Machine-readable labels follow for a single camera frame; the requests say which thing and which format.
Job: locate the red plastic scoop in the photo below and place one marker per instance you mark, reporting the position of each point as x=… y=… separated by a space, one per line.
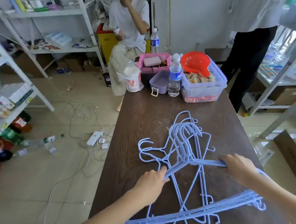
x=195 y=62

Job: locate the pink plastic basket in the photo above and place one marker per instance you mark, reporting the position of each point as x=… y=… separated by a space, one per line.
x=157 y=55

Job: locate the dark wooden table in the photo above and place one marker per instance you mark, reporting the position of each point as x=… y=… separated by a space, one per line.
x=143 y=116

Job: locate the pink sponge block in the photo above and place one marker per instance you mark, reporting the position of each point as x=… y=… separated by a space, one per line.
x=152 y=61

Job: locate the dark cola bottle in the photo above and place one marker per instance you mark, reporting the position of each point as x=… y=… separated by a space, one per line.
x=1 y=150

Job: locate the person's right hand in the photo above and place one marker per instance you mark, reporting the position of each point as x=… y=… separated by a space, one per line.
x=241 y=170

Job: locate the bunch of blue hangers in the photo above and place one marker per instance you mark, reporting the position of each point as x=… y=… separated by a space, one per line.
x=194 y=212

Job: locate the small orange toy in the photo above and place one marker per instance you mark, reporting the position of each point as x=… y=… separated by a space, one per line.
x=245 y=114

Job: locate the orange soda bottle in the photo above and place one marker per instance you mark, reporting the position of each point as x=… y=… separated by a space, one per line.
x=21 y=122

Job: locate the person's left hand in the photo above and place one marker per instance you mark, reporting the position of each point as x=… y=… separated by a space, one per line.
x=150 y=188

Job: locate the pile of small sachets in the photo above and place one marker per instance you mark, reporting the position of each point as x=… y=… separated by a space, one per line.
x=193 y=78

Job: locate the empty clear bottle green cap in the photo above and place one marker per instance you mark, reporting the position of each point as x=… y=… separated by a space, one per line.
x=49 y=139

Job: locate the colourful paint palette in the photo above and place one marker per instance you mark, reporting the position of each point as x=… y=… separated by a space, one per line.
x=269 y=70

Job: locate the dark mesh cup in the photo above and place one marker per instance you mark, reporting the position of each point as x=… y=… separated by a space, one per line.
x=146 y=78

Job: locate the white strip package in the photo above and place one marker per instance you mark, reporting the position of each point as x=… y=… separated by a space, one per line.
x=266 y=158

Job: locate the small black box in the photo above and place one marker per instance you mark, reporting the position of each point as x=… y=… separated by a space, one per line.
x=107 y=80

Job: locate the clear water bottle blue label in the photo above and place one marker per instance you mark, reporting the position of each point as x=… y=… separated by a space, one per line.
x=175 y=84
x=154 y=42

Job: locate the person's left forearm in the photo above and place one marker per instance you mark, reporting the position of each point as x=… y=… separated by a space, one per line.
x=109 y=218

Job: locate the dark wooden chair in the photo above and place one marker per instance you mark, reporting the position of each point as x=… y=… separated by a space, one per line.
x=217 y=54

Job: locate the white plastic bag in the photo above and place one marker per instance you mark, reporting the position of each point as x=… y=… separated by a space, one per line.
x=132 y=81

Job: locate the white and blue box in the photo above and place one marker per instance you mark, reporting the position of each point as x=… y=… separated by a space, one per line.
x=58 y=39

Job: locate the white flat package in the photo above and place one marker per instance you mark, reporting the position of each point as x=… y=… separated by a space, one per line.
x=256 y=100

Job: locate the empty clear plastic bottle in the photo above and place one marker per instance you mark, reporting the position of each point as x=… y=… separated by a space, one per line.
x=51 y=150

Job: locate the clear plastic storage box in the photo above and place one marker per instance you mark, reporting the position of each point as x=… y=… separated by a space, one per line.
x=204 y=89

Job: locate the person's right forearm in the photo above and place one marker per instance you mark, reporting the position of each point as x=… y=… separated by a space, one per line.
x=280 y=195

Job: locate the yellow bin with red lid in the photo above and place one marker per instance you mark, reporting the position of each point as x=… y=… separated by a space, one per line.
x=106 y=45

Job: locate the stack of white boxes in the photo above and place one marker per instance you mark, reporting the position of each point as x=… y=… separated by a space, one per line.
x=16 y=93

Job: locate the green soda bottle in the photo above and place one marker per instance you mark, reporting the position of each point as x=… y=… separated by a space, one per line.
x=10 y=135

